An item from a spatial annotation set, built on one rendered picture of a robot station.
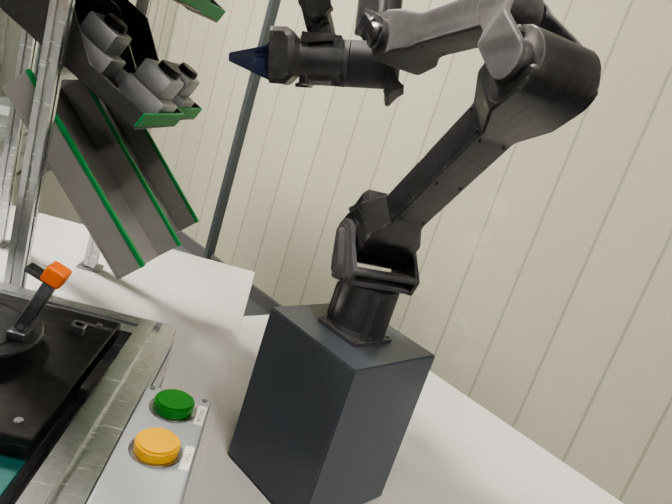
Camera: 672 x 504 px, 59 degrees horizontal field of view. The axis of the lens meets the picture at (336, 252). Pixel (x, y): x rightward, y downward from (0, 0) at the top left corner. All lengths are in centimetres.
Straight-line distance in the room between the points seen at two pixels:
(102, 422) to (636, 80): 211
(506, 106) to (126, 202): 62
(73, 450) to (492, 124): 44
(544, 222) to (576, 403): 69
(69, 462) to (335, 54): 52
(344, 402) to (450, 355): 205
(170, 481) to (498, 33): 45
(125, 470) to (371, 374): 24
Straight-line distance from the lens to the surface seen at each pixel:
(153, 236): 94
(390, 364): 63
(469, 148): 53
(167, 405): 62
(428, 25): 64
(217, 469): 74
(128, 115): 78
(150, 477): 55
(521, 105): 49
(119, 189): 95
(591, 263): 234
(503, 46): 49
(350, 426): 64
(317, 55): 76
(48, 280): 62
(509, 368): 251
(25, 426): 58
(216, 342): 101
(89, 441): 59
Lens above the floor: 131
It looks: 15 degrees down
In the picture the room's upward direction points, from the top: 18 degrees clockwise
